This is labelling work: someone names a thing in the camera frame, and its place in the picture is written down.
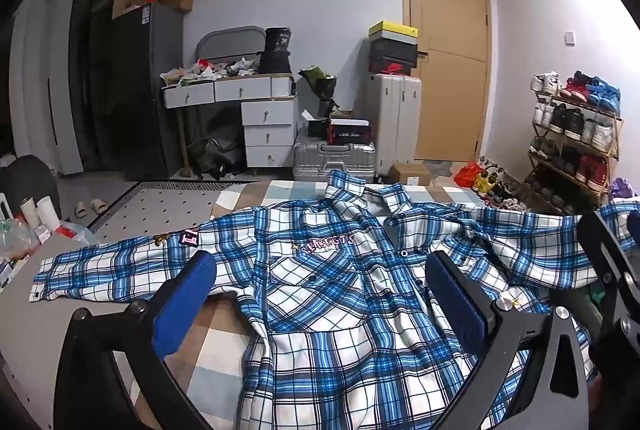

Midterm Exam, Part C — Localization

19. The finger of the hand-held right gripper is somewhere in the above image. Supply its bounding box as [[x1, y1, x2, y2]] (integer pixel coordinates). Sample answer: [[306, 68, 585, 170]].
[[577, 210, 640, 361], [626, 212, 640, 252]]

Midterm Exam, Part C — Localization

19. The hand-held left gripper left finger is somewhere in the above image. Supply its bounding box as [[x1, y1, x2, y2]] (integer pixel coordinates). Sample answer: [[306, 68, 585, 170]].
[[54, 251, 218, 430]]

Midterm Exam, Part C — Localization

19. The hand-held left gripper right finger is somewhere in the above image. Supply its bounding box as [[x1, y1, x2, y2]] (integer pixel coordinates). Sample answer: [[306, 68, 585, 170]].
[[425, 251, 591, 430]]

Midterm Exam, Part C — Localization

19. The blue white plaid shirt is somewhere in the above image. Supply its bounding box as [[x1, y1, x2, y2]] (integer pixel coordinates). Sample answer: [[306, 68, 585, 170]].
[[32, 169, 640, 430]]

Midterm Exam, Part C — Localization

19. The purple cloth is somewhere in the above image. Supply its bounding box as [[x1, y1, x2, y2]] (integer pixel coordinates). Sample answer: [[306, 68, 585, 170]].
[[609, 177, 638, 201]]

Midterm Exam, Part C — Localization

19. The brown blue checkered bed sheet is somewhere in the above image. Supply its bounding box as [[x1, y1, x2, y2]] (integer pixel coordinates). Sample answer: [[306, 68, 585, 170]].
[[165, 180, 481, 430]]

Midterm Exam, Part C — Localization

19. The patterned grey rug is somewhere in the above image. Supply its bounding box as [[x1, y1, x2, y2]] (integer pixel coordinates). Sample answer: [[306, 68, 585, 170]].
[[87, 180, 261, 241]]

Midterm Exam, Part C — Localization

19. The pile of floor shoes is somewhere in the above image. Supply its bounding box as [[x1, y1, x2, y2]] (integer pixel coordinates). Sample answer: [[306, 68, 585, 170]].
[[472, 157, 531, 211]]

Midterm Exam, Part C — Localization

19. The wooden shoe rack with shoes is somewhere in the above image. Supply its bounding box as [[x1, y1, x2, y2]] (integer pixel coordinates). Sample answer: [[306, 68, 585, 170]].
[[527, 70, 623, 211]]

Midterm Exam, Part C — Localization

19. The red plastic bag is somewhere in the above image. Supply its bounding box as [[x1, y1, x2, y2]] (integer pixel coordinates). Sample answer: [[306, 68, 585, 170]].
[[454, 161, 483, 187]]

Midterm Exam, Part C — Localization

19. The small cardboard box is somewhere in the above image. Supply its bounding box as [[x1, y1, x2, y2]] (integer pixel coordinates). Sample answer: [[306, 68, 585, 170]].
[[391, 162, 433, 187]]

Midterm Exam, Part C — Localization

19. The black bag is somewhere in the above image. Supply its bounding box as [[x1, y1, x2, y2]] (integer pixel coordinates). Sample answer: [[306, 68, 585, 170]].
[[187, 110, 246, 178]]

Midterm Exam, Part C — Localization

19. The grey mattress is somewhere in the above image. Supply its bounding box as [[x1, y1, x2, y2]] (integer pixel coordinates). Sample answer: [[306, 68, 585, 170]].
[[0, 215, 241, 430]]

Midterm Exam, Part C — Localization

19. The clear plastic bag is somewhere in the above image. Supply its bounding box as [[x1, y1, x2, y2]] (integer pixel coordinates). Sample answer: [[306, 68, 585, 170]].
[[0, 217, 41, 261]]

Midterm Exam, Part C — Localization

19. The white drawer unit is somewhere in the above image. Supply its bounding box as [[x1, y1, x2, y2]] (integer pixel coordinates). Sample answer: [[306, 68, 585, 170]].
[[241, 97, 297, 168]]

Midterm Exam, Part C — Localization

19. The silver suitcase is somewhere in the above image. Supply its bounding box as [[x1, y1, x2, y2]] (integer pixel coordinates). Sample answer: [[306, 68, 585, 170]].
[[292, 141, 377, 183]]

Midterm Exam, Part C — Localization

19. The white suitcase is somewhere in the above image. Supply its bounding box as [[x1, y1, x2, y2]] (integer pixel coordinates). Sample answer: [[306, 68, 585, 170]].
[[364, 72, 423, 176]]

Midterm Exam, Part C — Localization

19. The black chair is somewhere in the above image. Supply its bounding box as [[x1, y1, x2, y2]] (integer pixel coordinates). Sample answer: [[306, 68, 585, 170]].
[[0, 155, 61, 231]]

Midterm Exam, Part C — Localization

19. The black shoe box red trim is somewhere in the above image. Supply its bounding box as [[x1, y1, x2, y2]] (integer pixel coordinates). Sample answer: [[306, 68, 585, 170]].
[[327, 119, 373, 146]]

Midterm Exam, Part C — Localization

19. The grey fridge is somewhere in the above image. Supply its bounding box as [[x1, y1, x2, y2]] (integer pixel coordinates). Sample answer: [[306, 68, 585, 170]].
[[112, 2, 183, 176]]

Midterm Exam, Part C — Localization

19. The small open black box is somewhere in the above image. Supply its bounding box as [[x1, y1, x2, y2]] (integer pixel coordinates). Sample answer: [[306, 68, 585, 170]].
[[301, 109, 331, 138]]

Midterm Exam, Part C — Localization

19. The white dressing table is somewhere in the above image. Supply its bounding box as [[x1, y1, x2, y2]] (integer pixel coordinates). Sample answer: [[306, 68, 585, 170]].
[[161, 72, 299, 176]]

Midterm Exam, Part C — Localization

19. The pile of table clutter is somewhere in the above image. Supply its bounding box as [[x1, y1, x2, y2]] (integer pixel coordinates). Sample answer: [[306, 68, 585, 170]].
[[160, 55, 261, 86]]

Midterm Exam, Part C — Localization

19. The dark wardrobe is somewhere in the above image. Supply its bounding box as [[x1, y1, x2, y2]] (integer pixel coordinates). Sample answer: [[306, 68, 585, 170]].
[[70, 0, 151, 171]]

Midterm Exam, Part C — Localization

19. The wooden door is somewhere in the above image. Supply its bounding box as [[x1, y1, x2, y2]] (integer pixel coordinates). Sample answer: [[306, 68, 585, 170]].
[[399, 0, 490, 163]]

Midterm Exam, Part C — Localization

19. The black wrapped bouquet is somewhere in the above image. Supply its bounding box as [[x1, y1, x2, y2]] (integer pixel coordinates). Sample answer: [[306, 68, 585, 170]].
[[298, 65, 338, 118]]

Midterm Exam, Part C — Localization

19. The white wardrobe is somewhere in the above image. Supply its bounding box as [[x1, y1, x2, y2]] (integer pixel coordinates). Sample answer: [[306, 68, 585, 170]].
[[10, 0, 83, 176]]

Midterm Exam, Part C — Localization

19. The grey arched mirror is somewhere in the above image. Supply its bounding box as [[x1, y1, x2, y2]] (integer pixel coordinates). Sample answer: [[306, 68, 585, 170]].
[[195, 26, 266, 66]]

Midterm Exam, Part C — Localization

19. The yellow shoe box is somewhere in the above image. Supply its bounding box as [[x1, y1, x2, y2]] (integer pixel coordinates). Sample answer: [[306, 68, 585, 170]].
[[369, 21, 419, 45]]

